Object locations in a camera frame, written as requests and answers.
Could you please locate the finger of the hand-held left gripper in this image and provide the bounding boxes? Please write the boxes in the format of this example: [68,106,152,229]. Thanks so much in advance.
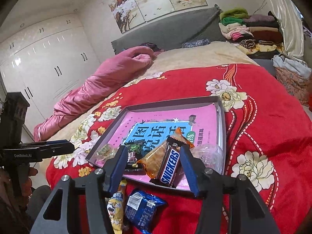
[36,143,75,160]
[21,139,71,149]

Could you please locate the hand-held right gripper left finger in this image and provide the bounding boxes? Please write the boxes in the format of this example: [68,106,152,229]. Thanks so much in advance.
[29,146,129,234]

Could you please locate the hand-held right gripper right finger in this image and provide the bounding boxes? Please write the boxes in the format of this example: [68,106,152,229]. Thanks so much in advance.
[179,146,281,234]

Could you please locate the black and green pea packet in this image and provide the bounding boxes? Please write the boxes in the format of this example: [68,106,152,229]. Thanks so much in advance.
[123,143,147,175]

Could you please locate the brown chocolate bar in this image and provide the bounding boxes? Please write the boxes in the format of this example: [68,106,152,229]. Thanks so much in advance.
[149,138,189,188]

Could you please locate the clear packet of brown pastry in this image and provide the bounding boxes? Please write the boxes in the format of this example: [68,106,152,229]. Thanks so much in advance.
[94,143,120,162]

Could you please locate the clear packet with pink candy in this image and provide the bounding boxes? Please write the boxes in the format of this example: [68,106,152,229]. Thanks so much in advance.
[191,144,226,176]

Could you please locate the orange cracker packet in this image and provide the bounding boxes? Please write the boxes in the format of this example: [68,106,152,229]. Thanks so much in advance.
[136,127,195,179]

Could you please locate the long yellow snack packet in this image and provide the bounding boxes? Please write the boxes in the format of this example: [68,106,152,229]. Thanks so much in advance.
[107,179,128,233]

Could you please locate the blue snack packet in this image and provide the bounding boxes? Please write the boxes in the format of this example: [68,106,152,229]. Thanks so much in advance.
[124,189,167,233]

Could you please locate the dark cardboard box tray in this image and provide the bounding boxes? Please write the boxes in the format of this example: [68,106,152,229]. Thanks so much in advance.
[85,96,227,191]

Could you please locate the person's left hand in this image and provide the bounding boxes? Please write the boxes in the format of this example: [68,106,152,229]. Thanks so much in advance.
[21,166,39,197]

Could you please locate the person's dark clothing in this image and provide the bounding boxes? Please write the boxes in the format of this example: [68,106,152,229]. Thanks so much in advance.
[0,185,53,234]

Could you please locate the pink and blue book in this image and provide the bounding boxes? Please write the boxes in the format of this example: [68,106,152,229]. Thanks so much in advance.
[96,104,218,191]

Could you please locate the white glossy wardrobe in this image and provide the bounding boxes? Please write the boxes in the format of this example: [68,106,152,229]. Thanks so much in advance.
[0,13,100,142]

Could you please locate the red floral blanket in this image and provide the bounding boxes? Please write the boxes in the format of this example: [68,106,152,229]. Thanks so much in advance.
[46,63,312,234]

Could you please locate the pink quilt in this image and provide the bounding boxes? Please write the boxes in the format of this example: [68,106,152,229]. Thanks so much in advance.
[33,46,166,142]

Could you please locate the beige bed sheet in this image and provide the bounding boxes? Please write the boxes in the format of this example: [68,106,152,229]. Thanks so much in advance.
[46,41,260,142]

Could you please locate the dark purple cloth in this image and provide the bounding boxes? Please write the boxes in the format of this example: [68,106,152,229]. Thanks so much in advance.
[139,42,166,53]

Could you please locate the dark patterned pillow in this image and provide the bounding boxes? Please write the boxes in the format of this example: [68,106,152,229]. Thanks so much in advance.
[182,38,211,49]

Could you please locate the pink floral cloth bag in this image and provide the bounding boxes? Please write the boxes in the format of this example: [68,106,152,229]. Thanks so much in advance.
[275,67,312,106]

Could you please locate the grey headboard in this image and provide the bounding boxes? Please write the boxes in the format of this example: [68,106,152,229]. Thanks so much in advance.
[111,6,228,55]

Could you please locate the light blue cloth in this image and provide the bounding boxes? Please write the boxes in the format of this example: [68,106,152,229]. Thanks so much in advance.
[272,54,312,80]

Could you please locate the stack of folded clothes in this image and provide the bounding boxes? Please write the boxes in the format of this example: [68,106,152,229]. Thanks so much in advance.
[218,8,285,55]

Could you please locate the cream satin curtain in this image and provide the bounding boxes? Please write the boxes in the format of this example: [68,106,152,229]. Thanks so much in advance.
[262,0,305,61]

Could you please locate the floral wall painting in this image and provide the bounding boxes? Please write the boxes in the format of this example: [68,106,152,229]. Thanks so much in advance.
[108,0,209,34]

